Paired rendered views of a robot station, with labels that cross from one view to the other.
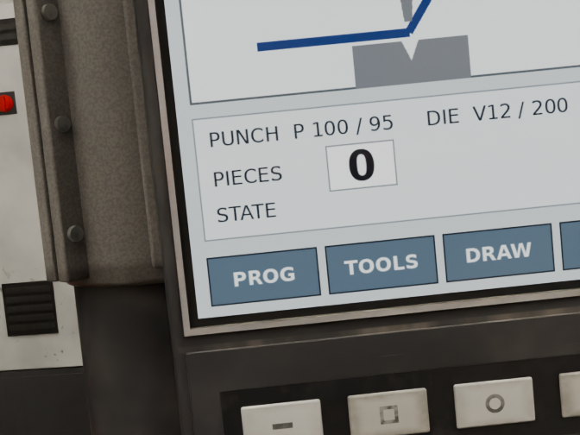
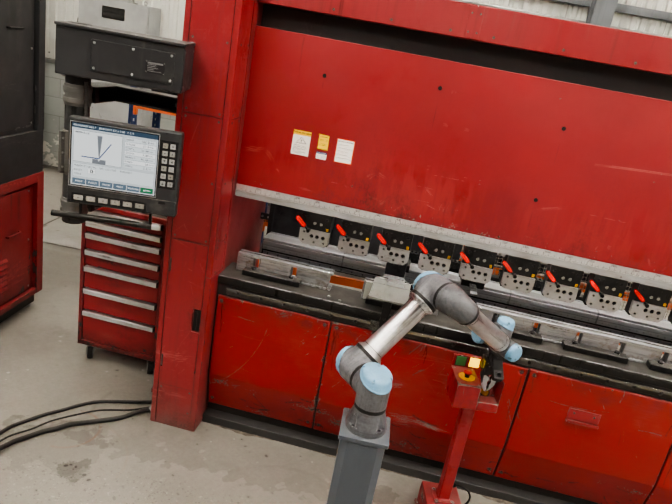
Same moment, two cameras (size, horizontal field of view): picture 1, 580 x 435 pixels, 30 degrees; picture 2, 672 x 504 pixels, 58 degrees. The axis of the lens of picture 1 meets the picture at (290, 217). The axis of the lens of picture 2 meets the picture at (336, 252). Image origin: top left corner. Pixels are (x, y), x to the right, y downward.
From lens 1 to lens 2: 2.27 m
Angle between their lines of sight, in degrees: 15
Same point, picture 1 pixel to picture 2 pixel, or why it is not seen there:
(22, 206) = not seen: hidden behind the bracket
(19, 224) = not seen: hidden behind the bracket
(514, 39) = (110, 162)
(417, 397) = (93, 198)
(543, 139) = (112, 173)
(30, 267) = (110, 116)
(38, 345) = not seen: hidden behind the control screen
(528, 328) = (107, 193)
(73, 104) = (64, 150)
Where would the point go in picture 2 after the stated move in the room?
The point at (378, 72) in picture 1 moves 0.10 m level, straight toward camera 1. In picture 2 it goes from (94, 162) to (84, 166)
